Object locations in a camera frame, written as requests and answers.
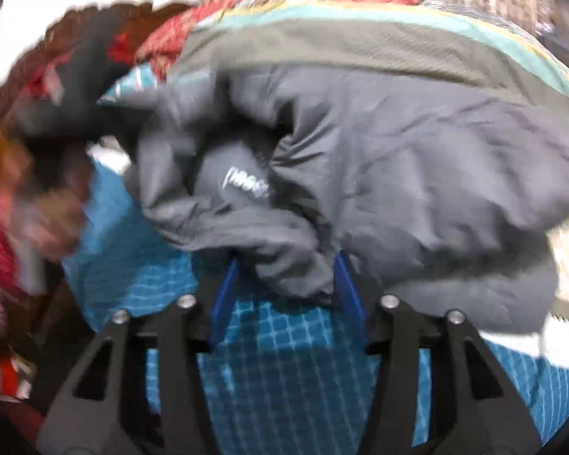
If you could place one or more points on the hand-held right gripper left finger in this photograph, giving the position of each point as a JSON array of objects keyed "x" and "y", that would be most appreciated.
[{"x": 226, "y": 298}]

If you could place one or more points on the red white packet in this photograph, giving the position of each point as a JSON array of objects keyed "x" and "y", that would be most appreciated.
[{"x": 12, "y": 381}]

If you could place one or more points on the red floral quilt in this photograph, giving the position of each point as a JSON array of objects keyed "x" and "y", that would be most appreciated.
[{"x": 170, "y": 38}]

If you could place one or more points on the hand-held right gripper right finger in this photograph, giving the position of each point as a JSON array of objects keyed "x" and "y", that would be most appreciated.
[{"x": 350, "y": 294}]

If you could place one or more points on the red pink patterned cloth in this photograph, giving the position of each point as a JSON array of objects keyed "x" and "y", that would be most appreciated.
[{"x": 2, "y": 256}]

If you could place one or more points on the striped patterned bed blanket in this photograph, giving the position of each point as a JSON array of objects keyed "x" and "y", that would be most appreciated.
[{"x": 284, "y": 379}]

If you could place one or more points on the teal patterned pillow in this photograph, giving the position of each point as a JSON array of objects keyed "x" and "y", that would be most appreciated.
[{"x": 130, "y": 87}]

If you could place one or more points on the grey puffer jacket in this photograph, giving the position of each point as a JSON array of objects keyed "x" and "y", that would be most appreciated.
[{"x": 408, "y": 175}]

